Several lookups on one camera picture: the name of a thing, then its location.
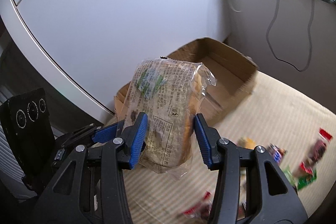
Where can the brown round snack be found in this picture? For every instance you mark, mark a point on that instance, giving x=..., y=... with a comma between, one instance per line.
x=247, y=143

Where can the brown cardboard box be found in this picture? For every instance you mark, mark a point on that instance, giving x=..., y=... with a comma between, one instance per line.
x=234, y=72

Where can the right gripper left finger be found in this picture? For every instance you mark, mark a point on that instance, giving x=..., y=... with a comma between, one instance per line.
x=88, y=187

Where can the white cabinet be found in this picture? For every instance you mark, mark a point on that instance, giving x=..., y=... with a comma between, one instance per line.
x=88, y=49

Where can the blue snickers bar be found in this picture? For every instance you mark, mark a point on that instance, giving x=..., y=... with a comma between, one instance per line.
x=276, y=153

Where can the black camera box left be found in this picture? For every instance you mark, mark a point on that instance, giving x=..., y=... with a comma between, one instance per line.
x=25, y=122

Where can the bread loaf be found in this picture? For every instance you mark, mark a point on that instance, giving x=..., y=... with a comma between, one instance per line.
x=170, y=93

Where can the green snack packet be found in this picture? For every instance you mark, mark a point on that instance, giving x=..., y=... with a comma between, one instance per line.
x=302, y=177

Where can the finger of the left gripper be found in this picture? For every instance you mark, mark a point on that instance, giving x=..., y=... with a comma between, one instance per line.
x=90, y=135

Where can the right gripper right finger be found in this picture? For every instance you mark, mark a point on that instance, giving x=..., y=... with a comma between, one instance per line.
x=270, y=198

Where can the striped beige table cloth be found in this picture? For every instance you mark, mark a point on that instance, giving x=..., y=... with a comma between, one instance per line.
x=274, y=113

